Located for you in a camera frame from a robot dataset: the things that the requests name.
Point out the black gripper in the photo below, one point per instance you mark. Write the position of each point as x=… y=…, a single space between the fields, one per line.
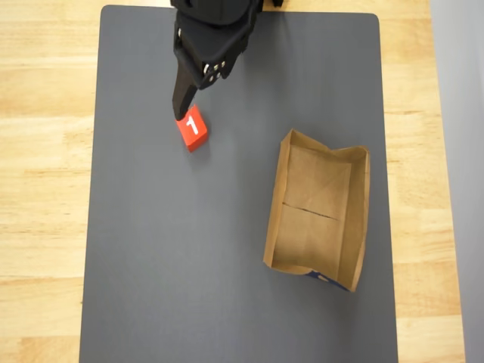
x=204 y=57

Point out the dark grey rectangular mat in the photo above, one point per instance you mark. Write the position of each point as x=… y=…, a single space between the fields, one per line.
x=170 y=246

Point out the red cube with white numeral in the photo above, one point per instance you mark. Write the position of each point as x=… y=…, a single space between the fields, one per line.
x=193 y=132

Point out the brown paper open box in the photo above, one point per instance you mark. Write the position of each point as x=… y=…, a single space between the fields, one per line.
x=315 y=211

